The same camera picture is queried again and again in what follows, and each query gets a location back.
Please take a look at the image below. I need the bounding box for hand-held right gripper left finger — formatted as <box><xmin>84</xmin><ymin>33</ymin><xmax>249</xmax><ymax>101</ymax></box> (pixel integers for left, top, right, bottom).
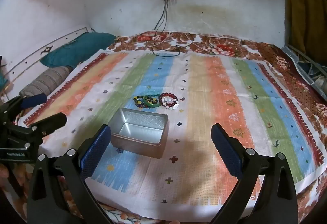
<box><xmin>27</xmin><ymin>124</ymin><xmax>113</xmax><ymax>224</ymax></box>

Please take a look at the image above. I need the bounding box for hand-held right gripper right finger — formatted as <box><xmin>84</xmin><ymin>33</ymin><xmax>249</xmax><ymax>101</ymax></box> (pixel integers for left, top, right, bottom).
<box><xmin>211</xmin><ymin>123</ymin><xmax>299</xmax><ymax>224</ymax></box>

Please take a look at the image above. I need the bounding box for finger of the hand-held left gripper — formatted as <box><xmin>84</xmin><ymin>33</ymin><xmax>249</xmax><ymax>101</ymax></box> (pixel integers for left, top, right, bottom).
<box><xmin>0</xmin><ymin>93</ymin><xmax>48</xmax><ymax>122</ymax></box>
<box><xmin>31</xmin><ymin>112</ymin><xmax>67</xmax><ymax>139</ymax></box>

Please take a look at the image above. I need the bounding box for silver metal tin box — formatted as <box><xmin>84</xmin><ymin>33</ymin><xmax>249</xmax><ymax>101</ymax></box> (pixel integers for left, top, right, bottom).
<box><xmin>109</xmin><ymin>108</ymin><xmax>169</xmax><ymax>159</ymax></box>

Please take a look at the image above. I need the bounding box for yellow and black bead bracelet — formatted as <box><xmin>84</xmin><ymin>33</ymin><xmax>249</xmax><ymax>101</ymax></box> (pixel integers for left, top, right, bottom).
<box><xmin>133</xmin><ymin>96</ymin><xmax>147</xmax><ymax>109</ymax></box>

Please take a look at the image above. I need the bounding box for green jade bangle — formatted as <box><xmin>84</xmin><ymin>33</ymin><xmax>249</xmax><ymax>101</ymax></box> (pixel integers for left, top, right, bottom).
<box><xmin>142</xmin><ymin>95</ymin><xmax>162</xmax><ymax>109</ymax></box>

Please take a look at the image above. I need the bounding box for white bead bracelet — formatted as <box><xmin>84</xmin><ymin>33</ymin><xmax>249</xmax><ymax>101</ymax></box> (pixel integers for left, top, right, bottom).
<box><xmin>162</xmin><ymin>97</ymin><xmax>180</xmax><ymax>111</ymax></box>

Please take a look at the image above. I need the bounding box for multicolour glass bead bracelet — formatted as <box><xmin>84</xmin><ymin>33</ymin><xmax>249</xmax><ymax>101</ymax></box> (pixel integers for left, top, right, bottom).
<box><xmin>146</xmin><ymin>96</ymin><xmax>161</xmax><ymax>107</ymax></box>

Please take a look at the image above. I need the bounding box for dark red bead bracelet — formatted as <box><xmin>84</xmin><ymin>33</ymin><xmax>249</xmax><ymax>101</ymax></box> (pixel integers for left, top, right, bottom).
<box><xmin>158</xmin><ymin>93</ymin><xmax>178</xmax><ymax>107</ymax></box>

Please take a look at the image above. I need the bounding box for grey striped pillow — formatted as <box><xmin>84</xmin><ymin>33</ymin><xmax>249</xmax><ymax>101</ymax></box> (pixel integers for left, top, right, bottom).
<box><xmin>19</xmin><ymin>66</ymin><xmax>73</xmax><ymax>98</ymax></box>

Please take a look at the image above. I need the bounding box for striped pastel cloth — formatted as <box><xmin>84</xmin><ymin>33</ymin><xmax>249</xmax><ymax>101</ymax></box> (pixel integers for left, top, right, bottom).
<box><xmin>23</xmin><ymin>52</ymin><xmax>327</xmax><ymax>222</ymax></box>

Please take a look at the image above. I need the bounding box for teal blanket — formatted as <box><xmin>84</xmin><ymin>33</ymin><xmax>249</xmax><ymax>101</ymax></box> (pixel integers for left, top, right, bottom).
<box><xmin>39</xmin><ymin>32</ymin><xmax>116</xmax><ymax>68</ymax></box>

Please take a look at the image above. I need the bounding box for metal rack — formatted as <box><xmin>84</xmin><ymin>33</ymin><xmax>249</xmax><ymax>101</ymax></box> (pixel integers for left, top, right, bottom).
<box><xmin>281</xmin><ymin>45</ymin><xmax>327</xmax><ymax>86</ymax></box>

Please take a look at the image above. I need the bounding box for mustard yellow garment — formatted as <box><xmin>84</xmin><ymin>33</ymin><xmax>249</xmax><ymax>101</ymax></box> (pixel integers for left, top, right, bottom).
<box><xmin>285</xmin><ymin>0</ymin><xmax>327</xmax><ymax>61</ymax></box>

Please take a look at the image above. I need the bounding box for black cable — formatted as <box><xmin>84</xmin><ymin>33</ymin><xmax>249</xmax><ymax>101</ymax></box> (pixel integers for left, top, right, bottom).
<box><xmin>152</xmin><ymin>0</ymin><xmax>191</xmax><ymax>57</ymax></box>
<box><xmin>153</xmin><ymin>0</ymin><xmax>169</xmax><ymax>35</ymax></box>

